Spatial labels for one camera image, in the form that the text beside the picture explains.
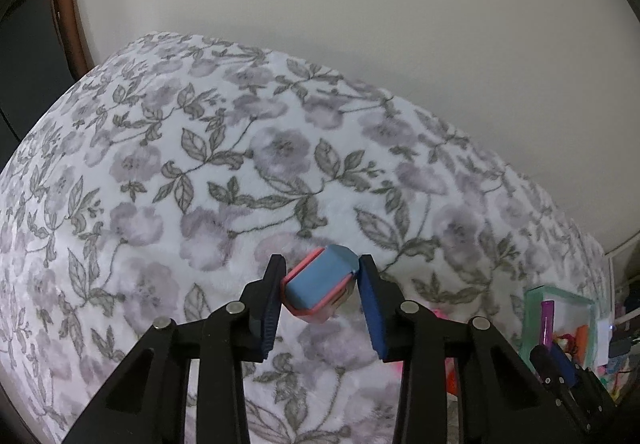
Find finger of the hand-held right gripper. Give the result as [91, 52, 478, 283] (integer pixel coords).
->
[529, 344, 594, 435]
[552, 342, 619, 428]

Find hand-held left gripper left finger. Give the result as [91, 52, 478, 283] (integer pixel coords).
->
[62, 254, 287, 444]

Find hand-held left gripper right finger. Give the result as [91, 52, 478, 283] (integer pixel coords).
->
[357, 254, 554, 444]

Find magenta plastic bar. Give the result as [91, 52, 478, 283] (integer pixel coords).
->
[541, 299, 557, 346]

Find white tray with green rim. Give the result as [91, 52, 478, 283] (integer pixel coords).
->
[518, 284, 600, 376]

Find small blue and pink box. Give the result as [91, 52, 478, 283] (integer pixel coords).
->
[280, 245, 360, 324]

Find white device box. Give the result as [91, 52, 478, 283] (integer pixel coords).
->
[597, 318, 614, 366]

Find floral blanket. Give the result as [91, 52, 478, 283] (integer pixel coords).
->
[0, 32, 614, 444]

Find dark cabinet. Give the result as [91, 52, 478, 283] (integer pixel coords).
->
[0, 0, 72, 165]

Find brown wooden headboard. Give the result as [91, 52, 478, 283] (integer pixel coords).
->
[47, 0, 96, 80]

